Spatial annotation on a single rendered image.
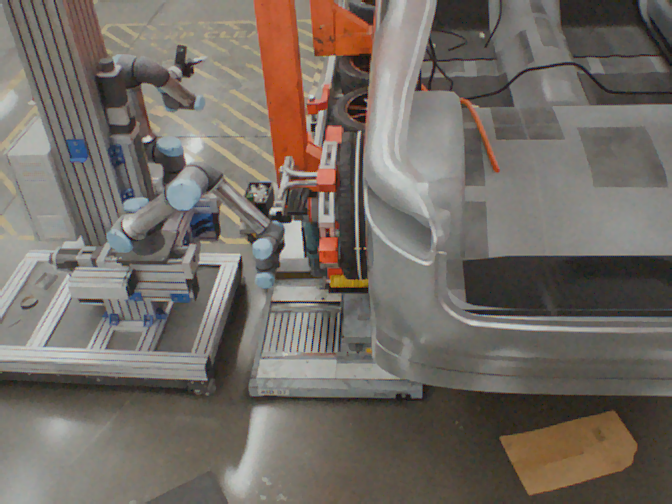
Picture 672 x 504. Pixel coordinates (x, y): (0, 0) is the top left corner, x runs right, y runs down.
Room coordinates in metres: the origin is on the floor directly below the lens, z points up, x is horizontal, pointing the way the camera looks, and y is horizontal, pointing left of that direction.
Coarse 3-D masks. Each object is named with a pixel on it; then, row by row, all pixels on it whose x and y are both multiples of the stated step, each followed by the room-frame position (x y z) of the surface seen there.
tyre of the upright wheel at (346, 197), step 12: (348, 132) 2.85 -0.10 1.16; (348, 144) 2.70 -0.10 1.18; (360, 144) 2.70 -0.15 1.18; (348, 156) 2.63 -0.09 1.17; (360, 156) 2.62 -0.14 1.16; (348, 168) 2.57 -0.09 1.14; (360, 168) 2.57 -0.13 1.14; (348, 180) 2.53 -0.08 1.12; (360, 180) 2.52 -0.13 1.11; (348, 192) 2.49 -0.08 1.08; (360, 192) 2.49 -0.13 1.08; (348, 204) 2.46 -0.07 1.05; (360, 204) 2.46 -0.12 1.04; (348, 216) 2.43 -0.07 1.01; (360, 216) 2.43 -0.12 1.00; (348, 228) 2.41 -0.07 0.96; (360, 228) 2.41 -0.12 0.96; (348, 240) 2.40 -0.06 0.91; (360, 240) 2.40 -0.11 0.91; (348, 252) 2.40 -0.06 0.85; (360, 252) 2.39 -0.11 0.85; (348, 264) 2.40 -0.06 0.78; (360, 264) 2.40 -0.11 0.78; (348, 276) 2.45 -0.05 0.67
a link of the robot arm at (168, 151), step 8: (168, 136) 3.13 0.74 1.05; (160, 144) 3.06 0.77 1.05; (168, 144) 3.07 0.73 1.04; (176, 144) 3.07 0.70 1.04; (152, 152) 3.07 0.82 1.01; (160, 152) 3.05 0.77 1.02; (168, 152) 3.03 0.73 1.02; (176, 152) 3.04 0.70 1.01; (160, 160) 3.05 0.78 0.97; (168, 160) 3.03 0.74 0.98; (176, 160) 3.04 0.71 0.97; (184, 160) 3.07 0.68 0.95; (168, 168) 3.03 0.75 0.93; (176, 168) 3.03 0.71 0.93
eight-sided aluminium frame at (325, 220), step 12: (324, 144) 2.82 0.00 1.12; (336, 144) 2.81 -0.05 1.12; (324, 156) 2.72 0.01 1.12; (336, 156) 2.75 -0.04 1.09; (324, 168) 2.63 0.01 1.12; (324, 192) 2.57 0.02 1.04; (324, 204) 2.54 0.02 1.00; (324, 216) 2.48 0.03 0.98; (324, 228) 2.47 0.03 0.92; (324, 264) 2.48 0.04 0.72; (336, 264) 2.47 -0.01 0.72
